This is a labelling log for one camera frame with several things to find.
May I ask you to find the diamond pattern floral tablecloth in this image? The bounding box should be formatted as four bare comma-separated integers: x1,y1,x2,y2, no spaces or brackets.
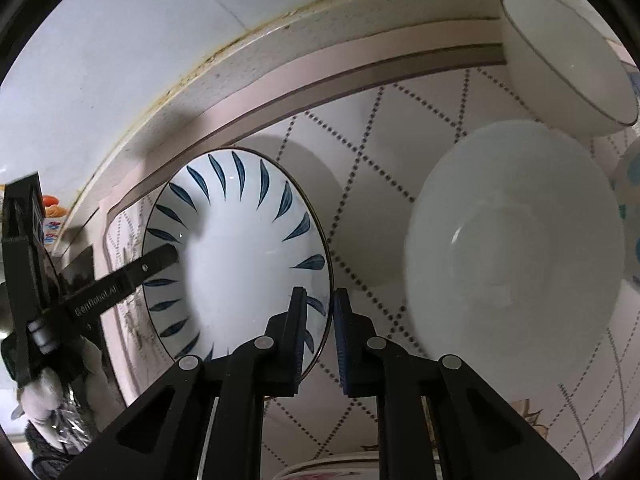
102,55,640,480

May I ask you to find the blue patterned white bowl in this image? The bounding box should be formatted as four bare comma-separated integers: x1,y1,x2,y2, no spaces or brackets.
611,135,640,288

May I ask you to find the white bowl with dark rim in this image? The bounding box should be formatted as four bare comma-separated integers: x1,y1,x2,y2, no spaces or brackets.
500,0,640,137

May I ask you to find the blue leaf pattern plate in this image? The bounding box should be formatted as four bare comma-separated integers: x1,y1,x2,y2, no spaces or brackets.
141,147,334,382

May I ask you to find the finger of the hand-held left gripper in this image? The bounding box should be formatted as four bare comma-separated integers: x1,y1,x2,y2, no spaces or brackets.
52,244,182,333

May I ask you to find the person's left hand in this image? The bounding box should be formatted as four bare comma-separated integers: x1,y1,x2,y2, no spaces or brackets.
26,319,66,357

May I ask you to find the floral white plate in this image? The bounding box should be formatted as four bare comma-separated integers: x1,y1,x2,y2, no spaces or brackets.
272,451,441,480

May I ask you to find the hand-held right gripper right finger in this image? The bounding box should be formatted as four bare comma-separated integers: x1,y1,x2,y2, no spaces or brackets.
333,287,581,480

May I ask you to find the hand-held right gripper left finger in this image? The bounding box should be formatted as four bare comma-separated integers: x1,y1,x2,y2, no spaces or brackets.
57,286,308,480

